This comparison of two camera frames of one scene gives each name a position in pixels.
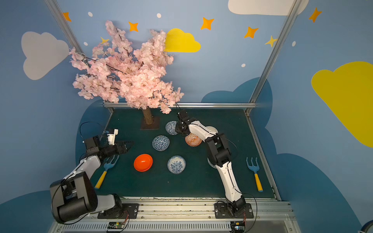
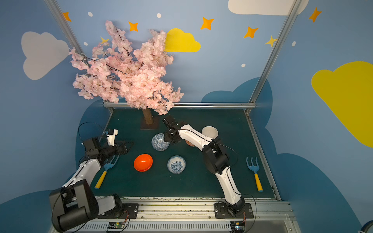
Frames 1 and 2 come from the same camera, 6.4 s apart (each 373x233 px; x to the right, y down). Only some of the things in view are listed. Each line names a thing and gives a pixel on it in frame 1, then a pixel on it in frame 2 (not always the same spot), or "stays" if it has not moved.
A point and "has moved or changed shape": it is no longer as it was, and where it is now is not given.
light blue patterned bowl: (170, 127) has moved or changed shape
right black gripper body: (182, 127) to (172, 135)
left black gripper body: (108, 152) stays
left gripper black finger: (124, 146) stays
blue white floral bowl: (176, 164) stays
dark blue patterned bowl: (161, 142) stays
